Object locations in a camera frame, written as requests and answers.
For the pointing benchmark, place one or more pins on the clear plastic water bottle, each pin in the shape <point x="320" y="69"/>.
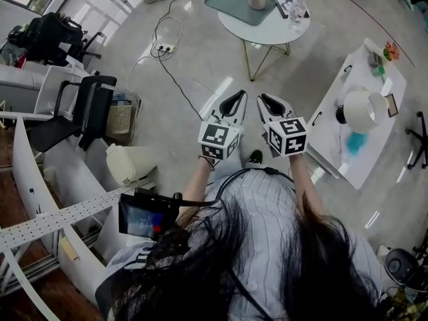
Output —
<point x="297" y="12"/>

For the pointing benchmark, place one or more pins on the blue fluffy duster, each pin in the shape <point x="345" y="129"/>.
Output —
<point x="356" y="142"/>

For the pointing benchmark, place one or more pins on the small grey box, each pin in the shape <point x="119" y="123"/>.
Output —
<point x="377" y="59"/>

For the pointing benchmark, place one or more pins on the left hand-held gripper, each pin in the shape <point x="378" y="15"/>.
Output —
<point x="217" y="135"/>

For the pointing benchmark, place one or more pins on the white perforated rail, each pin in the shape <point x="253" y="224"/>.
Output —
<point x="50" y="224"/>

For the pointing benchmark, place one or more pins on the black star chair base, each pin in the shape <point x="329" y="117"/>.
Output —
<point x="419" y="139"/>

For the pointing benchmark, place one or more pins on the person's left forearm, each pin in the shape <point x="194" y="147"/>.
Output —
<point x="199" y="186"/>

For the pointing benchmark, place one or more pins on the small brown picture frame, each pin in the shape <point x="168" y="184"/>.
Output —
<point x="391" y="105"/>

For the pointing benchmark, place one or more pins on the beige wicker basket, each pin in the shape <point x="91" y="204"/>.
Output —
<point x="118" y="120"/>

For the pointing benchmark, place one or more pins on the person's right forearm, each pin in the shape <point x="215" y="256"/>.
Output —
<point x="306" y="186"/>

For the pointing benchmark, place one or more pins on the black office chair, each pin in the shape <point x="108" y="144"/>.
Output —
<point x="90" y="105"/>
<point x="90" y="43"/>

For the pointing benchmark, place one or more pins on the black tablet screen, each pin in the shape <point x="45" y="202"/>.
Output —
<point x="140" y="217"/>

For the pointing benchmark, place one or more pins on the black backpack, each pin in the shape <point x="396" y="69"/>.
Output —
<point x="50" y="38"/>

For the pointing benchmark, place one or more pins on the black wrist band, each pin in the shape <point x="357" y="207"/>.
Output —
<point x="210" y="164"/>

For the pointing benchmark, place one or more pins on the white lampshade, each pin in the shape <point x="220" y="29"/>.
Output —
<point x="361" y="110"/>

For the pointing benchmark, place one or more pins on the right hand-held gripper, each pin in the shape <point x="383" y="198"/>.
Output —
<point x="289" y="135"/>

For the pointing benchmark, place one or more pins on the white power strip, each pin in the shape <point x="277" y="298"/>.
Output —
<point x="166" y="48"/>

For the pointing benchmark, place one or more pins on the white low cabinet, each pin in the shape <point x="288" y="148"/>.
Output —
<point x="334" y="139"/>

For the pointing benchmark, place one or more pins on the black round appliance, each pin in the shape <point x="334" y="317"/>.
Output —
<point x="399" y="266"/>

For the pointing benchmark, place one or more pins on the cream cushion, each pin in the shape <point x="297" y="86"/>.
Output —
<point x="123" y="162"/>

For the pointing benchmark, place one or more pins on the person's striped grey shirt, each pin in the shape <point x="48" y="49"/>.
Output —
<point x="267" y="219"/>

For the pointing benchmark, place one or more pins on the green rectangular tray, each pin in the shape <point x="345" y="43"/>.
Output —
<point x="230" y="2"/>

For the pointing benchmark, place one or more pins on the small green jar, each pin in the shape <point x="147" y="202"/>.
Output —
<point x="379" y="70"/>

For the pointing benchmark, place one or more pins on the round white side table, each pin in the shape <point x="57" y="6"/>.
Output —
<point x="267" y="32"/>

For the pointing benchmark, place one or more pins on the pot of colourful flowers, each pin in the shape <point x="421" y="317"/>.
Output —
<point x="391" y="51"/>

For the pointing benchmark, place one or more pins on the white plastic chair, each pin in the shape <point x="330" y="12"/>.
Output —
<point x="57" y="82"/>

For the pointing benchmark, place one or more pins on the black framed antler picture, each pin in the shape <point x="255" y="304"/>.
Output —
<point x="287" y="3"/>

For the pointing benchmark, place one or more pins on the grey sofa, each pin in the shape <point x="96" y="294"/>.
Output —
<point x="16" y="82"/>

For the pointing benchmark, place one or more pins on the person's black shoe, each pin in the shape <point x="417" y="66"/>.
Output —
<point x="255" y="157"/>

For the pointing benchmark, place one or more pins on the white curved panel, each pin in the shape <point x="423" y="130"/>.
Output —
<point x="36" y="192"/>

